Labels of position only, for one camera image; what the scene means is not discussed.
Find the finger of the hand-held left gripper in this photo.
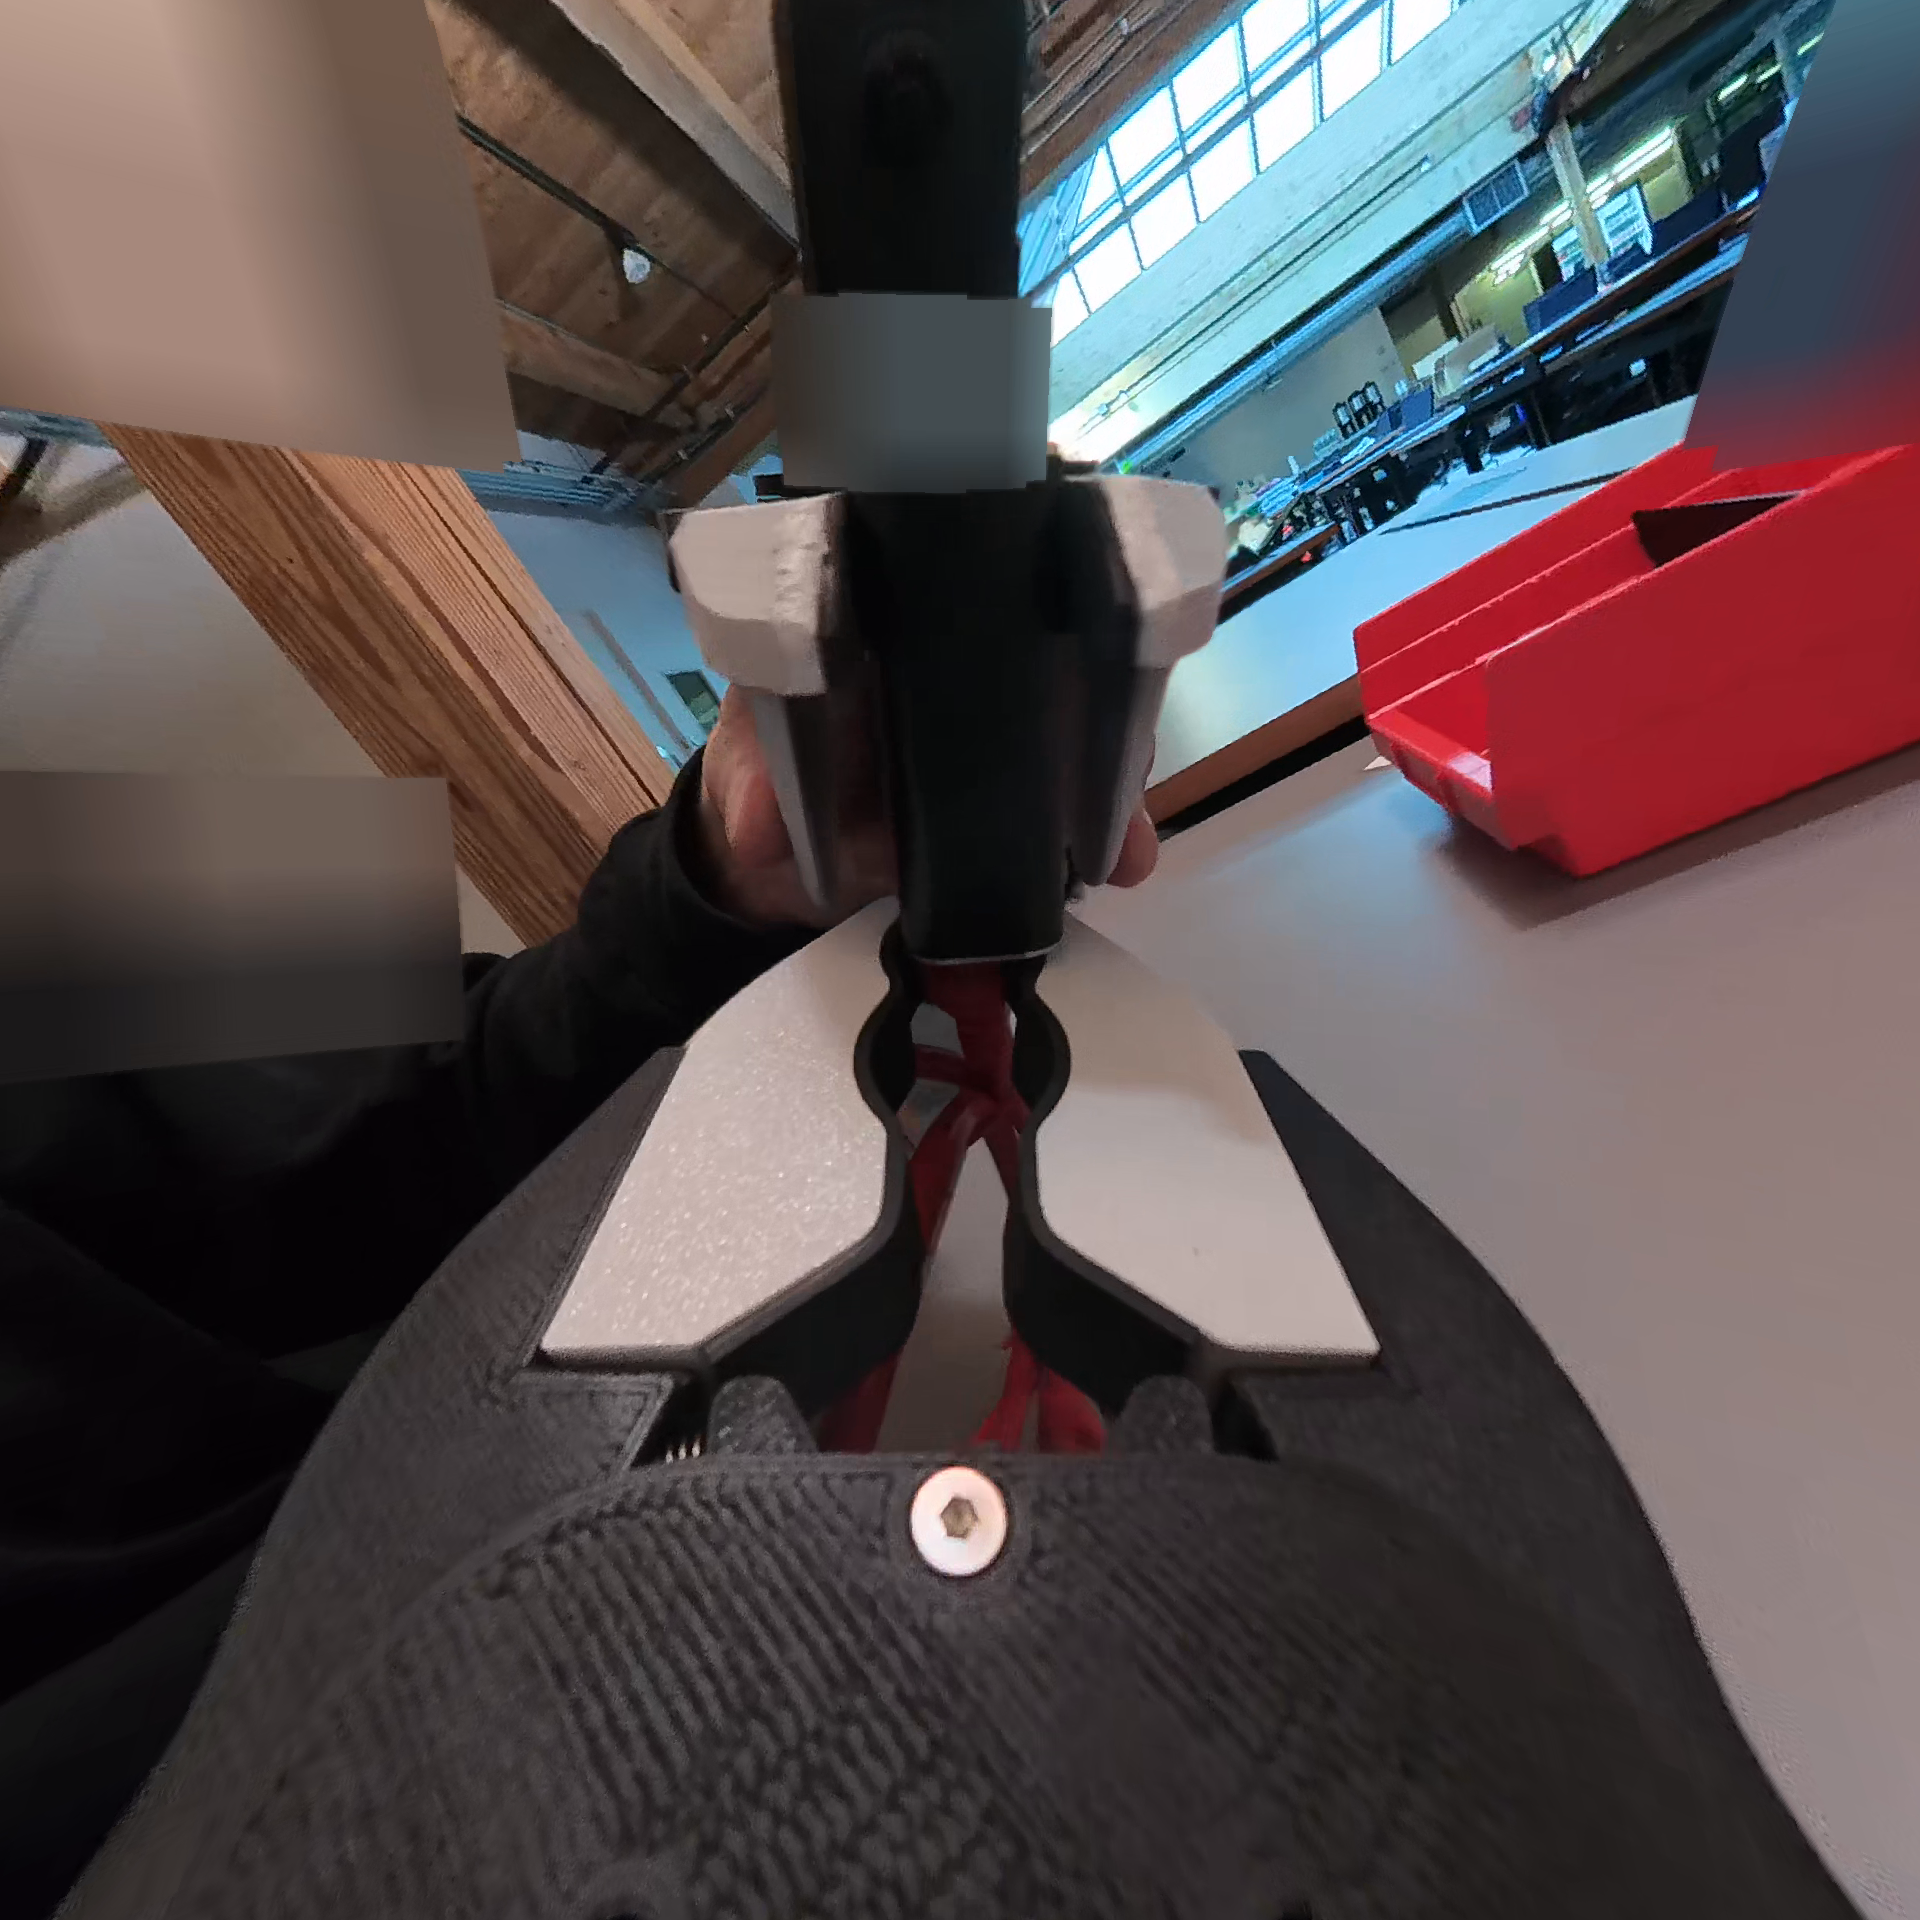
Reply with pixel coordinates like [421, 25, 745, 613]
[1083, 480, 1227, 886]
[662, 496, 846, 911]

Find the black bin divider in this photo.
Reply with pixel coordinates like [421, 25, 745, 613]
[1631, 502, 1805, 576]

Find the black port adapter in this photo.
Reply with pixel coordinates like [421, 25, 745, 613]
[848, 487, 1091, 965]

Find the wooden post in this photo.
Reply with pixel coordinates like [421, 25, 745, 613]
[95, 423, 681, 950]

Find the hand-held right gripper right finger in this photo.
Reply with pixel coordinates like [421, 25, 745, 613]
[1000, 931, 1383, 1422]

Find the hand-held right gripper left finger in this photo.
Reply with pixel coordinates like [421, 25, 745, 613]
[539, 915, 925, 1422]

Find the person's left forearm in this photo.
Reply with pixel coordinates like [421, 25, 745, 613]
[464, 750, 840, 1145]

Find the person's black sweatshirt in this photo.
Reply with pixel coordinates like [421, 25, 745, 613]
[0, 944, 601, 1920]

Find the person's left hand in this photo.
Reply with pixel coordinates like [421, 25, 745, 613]
[702, 695, 1162, 927]

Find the white desk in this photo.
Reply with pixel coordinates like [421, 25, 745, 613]
[1142, 431, 1699, 822]

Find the red ethernet cable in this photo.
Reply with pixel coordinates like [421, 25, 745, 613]
[816, 960, 1114, 1455]

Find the red plastic bin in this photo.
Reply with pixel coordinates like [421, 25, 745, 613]
[1352, 440, 1920, 879]

